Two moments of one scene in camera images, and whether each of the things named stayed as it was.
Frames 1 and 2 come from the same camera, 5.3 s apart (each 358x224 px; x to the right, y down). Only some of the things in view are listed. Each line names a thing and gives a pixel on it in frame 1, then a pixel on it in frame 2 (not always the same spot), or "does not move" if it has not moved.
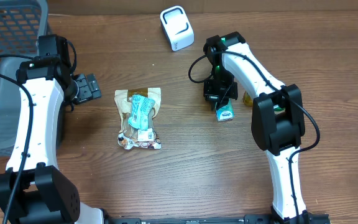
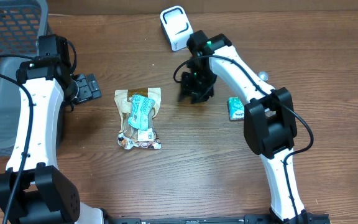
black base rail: (248, 219) does not move
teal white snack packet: (141, 106) does not move
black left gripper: (90, 89) does not move
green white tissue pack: (225, 113) → (235, 108)
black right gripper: (217, 98) → (188, 88)
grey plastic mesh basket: (7, 27) does not move
